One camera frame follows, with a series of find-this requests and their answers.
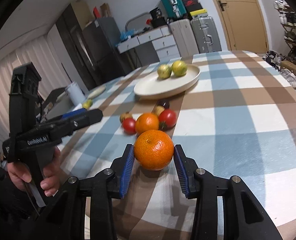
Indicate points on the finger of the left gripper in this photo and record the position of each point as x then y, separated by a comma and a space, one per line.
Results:
68, 115
68, 126

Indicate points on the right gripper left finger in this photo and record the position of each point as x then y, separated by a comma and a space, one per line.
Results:
110, 183

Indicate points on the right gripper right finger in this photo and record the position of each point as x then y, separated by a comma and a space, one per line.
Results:
244, 216

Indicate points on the brown longan fruit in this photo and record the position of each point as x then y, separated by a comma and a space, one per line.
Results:
124, 116
157, 110

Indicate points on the red cherry tomato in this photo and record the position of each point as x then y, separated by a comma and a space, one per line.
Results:
167, 119
129, 126

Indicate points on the orange tangerine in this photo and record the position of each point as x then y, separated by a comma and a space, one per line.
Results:
153, 150
146, 122

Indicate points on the dark purple plum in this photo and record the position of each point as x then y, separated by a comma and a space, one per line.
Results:
164, 103

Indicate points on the rough yellow-green guava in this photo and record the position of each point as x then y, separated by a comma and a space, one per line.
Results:
164, 71

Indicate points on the smooth yellow-green guava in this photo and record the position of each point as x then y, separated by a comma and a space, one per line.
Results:
179, 68

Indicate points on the person's left hand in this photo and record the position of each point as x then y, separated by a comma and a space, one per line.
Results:
19, 174

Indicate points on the green fruit on side table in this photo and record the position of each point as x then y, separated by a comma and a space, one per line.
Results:
87, 105

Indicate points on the small plate on side table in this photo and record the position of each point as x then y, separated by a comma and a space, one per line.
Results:
96, 92

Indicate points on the dark grey refrigerator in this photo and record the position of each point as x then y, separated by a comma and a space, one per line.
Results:
102, 37

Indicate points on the white curtain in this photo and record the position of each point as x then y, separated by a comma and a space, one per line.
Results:
41, 53

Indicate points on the cream round plate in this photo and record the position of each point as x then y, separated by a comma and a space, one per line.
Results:
152, 87

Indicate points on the checkered tablecloth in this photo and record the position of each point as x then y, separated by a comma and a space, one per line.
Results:
238, 119

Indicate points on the white drawer desk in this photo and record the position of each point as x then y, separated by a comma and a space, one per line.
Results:
157, 43

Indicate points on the beige suitcase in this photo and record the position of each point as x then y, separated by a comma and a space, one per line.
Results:
184, 37

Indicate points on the teal tool case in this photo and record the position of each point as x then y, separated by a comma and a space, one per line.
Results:
175, 8

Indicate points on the silver aluminium suitcase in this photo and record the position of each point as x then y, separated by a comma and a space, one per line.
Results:
206, 34

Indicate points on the cardboard box on floor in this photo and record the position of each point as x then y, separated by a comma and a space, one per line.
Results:
289, 66

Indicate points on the wooden door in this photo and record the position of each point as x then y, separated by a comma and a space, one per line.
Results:
243, 25

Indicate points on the wooden shoe rack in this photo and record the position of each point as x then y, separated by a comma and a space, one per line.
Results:
288, 21

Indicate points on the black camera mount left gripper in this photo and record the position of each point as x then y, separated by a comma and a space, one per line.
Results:
23, 98

